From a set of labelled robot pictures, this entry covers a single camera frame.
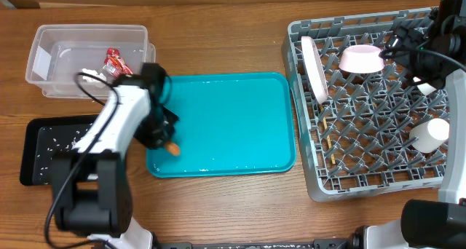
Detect orange carrot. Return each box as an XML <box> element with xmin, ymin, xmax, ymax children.
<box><xmin>164</xmin><ymin>141</ymin><xmax>181</xmax><ymax>157</ymax></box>

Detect pink bowl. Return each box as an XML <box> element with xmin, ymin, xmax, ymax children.
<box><xmin>339</xmin><ymin>44</ymin><xmax>384</xmax><ymax>74</ymax></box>

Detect white bowl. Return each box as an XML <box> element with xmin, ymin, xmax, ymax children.
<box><xmin>416</xmin><ymin>83</ymin><xmax>437</xmax><ymax>95</ymax></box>

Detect red silver snack wrapper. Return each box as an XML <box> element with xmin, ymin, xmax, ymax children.
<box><xmin>103</xmin><ymin>48</ymin><xmax>133</xmax><ymax>78</ymax></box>

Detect pink round plate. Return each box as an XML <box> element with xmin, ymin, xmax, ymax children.
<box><xmin>301</xmin><ymin>36</ymin><xmax>328</xmax><ymax>104</ymax></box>

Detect white cup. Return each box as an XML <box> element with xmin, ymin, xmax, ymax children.
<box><xmin>409</xmin><ymin>118</ymin><xmax>450</xmax><ymax>153</ymax></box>

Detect food scraps rice and nuts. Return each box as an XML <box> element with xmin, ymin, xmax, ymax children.
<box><xmin>35</xmin><ymin>124</ymin><xmax>87</xmax><ymax>181</ymax></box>

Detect wooden chopstick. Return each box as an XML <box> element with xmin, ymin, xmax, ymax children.
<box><xmin>326</xmin><ymin>135</ymin><xmax>336</xmax><ymax>165</ymax></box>
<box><xmin>319</xmin><ymin>104</ymin><xmax>328</xmax><ymax>130</ymax></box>

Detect white tissue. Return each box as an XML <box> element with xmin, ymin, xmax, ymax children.
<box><xmin>81</xmin><ymin>68</ymin><xmax>106</xmax><ymax>88</ymax></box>

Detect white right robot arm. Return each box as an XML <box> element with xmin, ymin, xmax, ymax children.
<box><xmin>339</xmin><ymin>0</ymin><xmax>465</xmax><ymax>248</ymax></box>

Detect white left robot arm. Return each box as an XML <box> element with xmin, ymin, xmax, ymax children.
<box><xmin>44</xmin><ymin>63</ymin><xmax>181</xmax><ymax>248</ymax></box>

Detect grey dishwasher rack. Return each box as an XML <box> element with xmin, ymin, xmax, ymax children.
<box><xmin>282</xmin><ymin>8</ymin><xmax>449</xmax><ymax>202</ymax></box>

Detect black waste tray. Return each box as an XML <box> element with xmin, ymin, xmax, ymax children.
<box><xmin>19</xmin><ymin>114</ymin><xmax>97</xmax><ymax>186</ymax></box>

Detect teal plastic tray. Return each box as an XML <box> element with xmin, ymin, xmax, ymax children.
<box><xmin>146</xmin><ymin>72</ymin><xmax>296</xmax><ymax>178</ymax></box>

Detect clear plastic bin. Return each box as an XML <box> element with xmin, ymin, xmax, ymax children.
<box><xmin>25</xmin><ymin>24</ymin><xmax>156</xmax><ymax>98</ymax></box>

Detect black mounting rail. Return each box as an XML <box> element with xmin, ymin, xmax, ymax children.
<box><xmin>154</xmin><ymin>239</ymin><xmax>348</xmax><ymax>249</ymax></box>

